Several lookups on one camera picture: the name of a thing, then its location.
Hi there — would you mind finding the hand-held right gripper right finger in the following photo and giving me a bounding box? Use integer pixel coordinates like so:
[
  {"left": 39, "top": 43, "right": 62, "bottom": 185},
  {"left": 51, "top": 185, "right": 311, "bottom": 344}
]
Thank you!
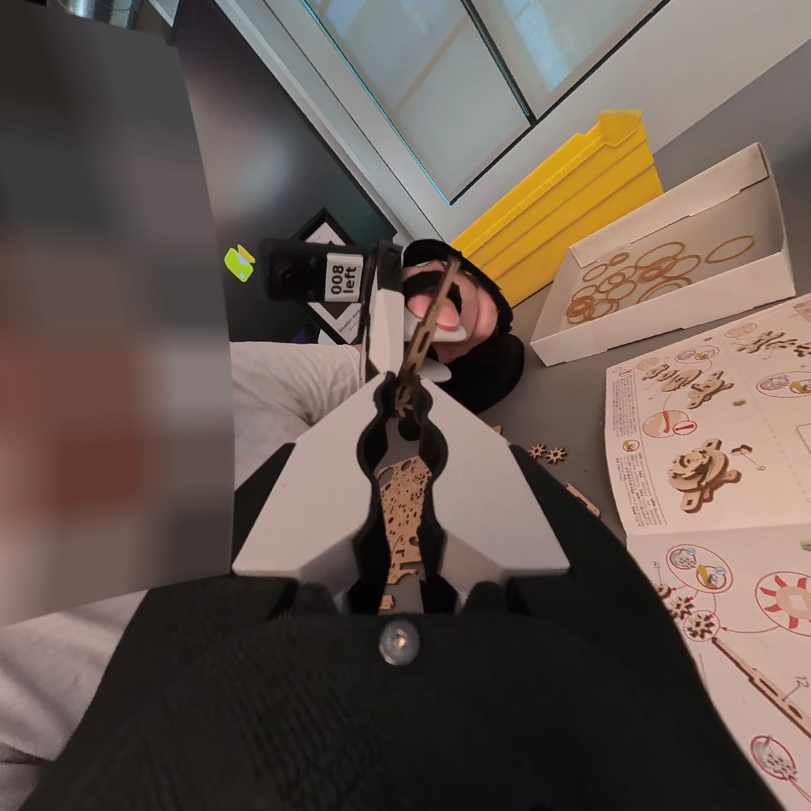
[{"left": 415, "top": 377, "right": 571, "bottom": 615}]

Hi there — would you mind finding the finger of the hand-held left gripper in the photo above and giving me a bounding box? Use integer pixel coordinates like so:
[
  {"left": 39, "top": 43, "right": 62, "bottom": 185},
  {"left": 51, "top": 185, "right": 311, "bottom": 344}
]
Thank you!
[{"left": 361, "top": 288, "right": 408, "bottom": 382}]

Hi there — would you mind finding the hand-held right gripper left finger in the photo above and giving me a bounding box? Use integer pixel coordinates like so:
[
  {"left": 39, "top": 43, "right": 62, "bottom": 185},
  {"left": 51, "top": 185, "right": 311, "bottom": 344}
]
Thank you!
[{"left": 231, "top": 373, "right": 389, "bottom": 615}]

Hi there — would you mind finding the long slotted wooden strip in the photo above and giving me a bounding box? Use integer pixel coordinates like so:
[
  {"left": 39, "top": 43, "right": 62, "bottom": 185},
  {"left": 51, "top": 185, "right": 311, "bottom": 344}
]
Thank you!
[{"left": 393, "top": 255, "right": 463, "bottom": 413}]

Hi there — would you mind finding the laser-cut wooden parts sheet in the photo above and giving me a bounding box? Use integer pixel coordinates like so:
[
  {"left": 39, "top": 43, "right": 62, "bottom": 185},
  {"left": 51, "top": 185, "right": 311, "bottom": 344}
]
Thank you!
[{"left": 374, "top": 455, "right": 435, "bottom": 612}]

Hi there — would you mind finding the person's left hand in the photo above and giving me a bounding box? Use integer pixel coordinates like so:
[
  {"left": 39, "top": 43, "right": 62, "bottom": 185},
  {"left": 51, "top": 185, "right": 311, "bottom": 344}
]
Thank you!
[{"left": 405, "top": 271, "right": 503, "bottom": 366}]

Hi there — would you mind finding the pile of rubber bands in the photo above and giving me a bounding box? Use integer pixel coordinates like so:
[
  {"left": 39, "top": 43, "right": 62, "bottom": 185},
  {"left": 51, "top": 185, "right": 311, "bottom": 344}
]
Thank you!
[{"left": 564, "top": 234, "right": 758, "bottom": 325}]

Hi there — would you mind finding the yellow plastic bin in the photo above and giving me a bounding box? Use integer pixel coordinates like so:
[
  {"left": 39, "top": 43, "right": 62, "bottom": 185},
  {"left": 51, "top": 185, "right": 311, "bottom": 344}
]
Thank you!
[{"left": 450, "top": 109, "right": 665, "bottom": 308}]

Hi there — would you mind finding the large glass window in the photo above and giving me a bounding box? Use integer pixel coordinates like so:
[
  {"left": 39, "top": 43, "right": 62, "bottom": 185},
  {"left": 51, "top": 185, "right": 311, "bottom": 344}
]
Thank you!
[{"left": 215, "top": 0, "right": 672, "bottom": 207}]

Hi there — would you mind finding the white cardboard tray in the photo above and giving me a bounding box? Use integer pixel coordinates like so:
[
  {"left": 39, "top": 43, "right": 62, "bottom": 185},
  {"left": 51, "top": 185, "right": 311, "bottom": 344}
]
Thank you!
[{"left": 529, "top": 142, "right": 796, "bottom": 367}]

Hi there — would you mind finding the illustrated instruction booklet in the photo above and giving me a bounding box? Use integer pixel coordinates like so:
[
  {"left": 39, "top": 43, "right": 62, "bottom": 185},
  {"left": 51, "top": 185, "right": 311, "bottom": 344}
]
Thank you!
[{"left": 605, "top": 294, "right": 811, "bottom": 811}]

